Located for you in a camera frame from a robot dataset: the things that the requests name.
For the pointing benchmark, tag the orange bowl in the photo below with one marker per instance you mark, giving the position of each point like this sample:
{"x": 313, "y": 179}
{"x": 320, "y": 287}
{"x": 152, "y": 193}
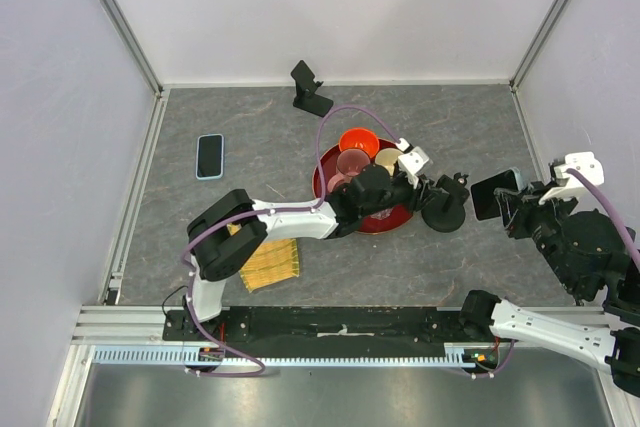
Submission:
{"x": 360, "y": 138}

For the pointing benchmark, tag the black phone teal case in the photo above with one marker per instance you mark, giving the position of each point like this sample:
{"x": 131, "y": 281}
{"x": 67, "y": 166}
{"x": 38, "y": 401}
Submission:
{"x": 483, "y": 193}

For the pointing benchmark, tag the yellow bamboo basket tray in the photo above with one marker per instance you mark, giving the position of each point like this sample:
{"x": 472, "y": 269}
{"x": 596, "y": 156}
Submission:
{"x": 271, "y": 263}

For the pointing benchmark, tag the cream mug black handle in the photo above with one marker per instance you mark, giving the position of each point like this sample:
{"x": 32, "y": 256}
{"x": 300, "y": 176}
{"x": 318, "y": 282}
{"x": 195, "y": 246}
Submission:
{"x": 388, "y": 158}

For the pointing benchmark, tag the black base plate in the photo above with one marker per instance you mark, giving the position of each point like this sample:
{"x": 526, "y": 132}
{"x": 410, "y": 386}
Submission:
{"x": 341, "y": 332}

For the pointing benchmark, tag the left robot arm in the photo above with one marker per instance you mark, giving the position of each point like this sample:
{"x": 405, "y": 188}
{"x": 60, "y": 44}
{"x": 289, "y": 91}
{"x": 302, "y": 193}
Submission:
{"x": 223, "y": 238}

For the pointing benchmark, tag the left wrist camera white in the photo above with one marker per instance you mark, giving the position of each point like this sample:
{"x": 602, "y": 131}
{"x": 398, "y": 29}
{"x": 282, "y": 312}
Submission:
{"x": 412, "y": 161}

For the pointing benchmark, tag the blue case phone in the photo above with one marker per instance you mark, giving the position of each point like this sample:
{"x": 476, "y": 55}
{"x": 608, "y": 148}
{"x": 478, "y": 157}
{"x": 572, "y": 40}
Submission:
{"x": 210, "y": 152}

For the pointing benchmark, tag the red round tray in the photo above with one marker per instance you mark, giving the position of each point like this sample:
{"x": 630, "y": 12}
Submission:
{"x": 378, "y": 223}

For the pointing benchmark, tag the left aluminium frame post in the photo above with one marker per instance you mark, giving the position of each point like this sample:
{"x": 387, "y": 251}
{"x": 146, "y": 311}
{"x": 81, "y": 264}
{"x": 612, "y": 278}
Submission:
{"x": 132, "y": 45}

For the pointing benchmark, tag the black folding phone stand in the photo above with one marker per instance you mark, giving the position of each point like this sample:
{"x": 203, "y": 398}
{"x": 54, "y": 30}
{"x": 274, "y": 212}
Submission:
{"x": 306, "y": 97}

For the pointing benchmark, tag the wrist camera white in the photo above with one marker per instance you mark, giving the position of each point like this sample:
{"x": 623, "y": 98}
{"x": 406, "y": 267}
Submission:
{"x": 567, "y": 176}
{"x": 412, "y": 161}

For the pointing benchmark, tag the right aluminium frame post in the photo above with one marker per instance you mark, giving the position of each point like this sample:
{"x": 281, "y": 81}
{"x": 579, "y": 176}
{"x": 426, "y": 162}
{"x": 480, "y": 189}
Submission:
{"x": 539, "y": 40}

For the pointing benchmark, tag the slotted cable duct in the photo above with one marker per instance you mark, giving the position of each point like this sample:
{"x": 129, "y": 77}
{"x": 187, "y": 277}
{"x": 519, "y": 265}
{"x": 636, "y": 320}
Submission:
{"x": 453, "y": 357}

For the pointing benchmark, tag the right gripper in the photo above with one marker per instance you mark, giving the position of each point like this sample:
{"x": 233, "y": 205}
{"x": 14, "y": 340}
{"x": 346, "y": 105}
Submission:
{"x": 512, "y": 201}

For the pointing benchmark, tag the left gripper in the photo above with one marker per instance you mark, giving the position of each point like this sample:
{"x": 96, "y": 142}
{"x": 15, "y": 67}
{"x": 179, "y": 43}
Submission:
{"x": 419, "y": 197}

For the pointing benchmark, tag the black round base phone stand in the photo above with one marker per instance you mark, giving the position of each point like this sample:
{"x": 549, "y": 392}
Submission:
{"x": 444, "y": 208}

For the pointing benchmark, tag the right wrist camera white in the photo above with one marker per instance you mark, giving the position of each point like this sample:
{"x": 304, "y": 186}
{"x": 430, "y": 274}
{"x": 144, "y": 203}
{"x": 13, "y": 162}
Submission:
{"x": 567, "y": 176}

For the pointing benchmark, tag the pink ghost mug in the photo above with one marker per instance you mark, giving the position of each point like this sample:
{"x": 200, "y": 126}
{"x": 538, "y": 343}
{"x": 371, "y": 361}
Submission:
{"x": 349, "y": 164}

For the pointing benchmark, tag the aluminium frame post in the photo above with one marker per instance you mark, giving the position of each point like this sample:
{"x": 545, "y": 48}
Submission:
{"x": 539, "y": 40}
{"x": 132, "y": 45}

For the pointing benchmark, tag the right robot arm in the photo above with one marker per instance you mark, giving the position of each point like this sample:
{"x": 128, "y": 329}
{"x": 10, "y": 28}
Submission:
{"x": 587, "y": 251}

